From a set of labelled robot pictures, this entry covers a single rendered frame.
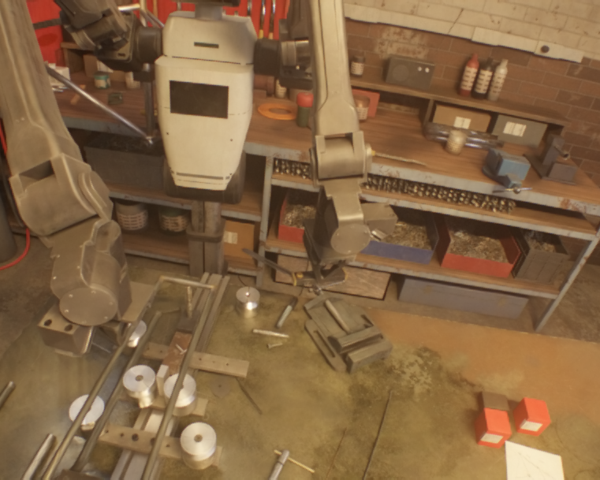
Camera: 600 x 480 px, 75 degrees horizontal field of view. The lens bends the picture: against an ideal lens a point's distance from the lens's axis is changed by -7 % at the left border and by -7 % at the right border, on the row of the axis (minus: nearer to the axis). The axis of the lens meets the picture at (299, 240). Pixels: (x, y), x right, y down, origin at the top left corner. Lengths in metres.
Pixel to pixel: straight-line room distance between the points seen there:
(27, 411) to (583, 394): 1.07
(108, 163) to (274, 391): 1.67
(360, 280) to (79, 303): 1.91
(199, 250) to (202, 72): 0.55
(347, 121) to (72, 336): 0.42
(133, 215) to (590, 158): 2.73
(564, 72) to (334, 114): 2.28
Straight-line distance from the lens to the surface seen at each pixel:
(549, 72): 2.74
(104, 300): 0.46
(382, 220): 0.69
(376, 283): 2.27
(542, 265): 2.37
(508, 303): 2.53
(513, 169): 1.91
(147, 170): 2.16
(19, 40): 0.57
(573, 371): 1.10
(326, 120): 0.58
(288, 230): 2.09
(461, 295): 2.42
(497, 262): 2.28
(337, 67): 0.58
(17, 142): 0.52
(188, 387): 0.70
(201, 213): 1.24
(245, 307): 0.89
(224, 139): 1.07
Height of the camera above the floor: 1.55
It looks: 36 degrees down
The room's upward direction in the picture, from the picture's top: 9 degrees clockwise
